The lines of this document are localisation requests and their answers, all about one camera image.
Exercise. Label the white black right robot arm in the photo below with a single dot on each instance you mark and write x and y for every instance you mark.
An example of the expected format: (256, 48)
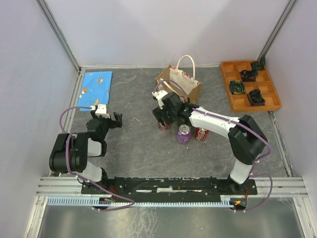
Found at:
(246, 139)

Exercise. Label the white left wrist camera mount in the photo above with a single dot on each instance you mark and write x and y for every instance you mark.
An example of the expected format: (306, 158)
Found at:
(101, 110)

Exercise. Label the black rolled tie front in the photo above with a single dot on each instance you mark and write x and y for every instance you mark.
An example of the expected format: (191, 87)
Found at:
(255, 98)

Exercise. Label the burlap canvas tote bag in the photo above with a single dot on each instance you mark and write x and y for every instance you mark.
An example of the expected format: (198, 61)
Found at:
(189, 86)

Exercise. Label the purple Fanta can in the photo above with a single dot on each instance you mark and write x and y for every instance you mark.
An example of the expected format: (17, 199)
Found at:
(183, 135)

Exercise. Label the dark rolled tie corner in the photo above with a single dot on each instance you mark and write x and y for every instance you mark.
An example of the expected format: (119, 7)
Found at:
(258, 65)

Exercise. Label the red Coke can back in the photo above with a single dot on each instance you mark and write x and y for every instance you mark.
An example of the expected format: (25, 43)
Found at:
(163, 127)

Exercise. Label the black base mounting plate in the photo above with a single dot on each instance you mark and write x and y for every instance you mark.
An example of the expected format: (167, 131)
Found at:
(174, 190)

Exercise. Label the blue patterned cloth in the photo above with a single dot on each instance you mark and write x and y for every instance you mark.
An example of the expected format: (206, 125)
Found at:
(95, 88)

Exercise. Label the red coke can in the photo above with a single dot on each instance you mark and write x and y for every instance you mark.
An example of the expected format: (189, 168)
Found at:
(201, 134)
(163, 127)

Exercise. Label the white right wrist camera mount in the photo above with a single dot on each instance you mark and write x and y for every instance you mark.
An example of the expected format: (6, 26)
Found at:
(159, 96)

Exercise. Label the aluminium frame rail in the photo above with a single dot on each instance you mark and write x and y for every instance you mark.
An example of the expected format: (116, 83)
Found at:
(62, 186)

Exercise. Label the blue yellow rolled tie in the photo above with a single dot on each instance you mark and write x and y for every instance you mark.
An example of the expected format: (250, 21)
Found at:
(237, 87)

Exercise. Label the black rolled belt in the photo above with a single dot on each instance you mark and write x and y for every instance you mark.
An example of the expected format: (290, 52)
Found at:
(249, 75)

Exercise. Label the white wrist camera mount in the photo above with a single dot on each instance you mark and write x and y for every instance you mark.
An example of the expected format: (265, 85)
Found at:
(101, 110)
(159, 96)

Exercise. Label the orange wooden divided tray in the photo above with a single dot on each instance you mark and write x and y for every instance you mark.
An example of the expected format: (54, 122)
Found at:
(230, 71)

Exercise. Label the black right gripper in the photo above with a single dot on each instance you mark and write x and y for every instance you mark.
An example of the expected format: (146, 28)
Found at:
(158, 113)

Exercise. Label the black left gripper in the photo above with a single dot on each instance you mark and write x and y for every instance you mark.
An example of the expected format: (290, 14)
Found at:
(113, 124)

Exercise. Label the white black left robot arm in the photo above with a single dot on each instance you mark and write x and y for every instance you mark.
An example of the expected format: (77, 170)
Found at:
(70, 154)

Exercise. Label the red Coke can front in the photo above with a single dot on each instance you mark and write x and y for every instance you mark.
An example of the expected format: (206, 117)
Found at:
(201, 134)

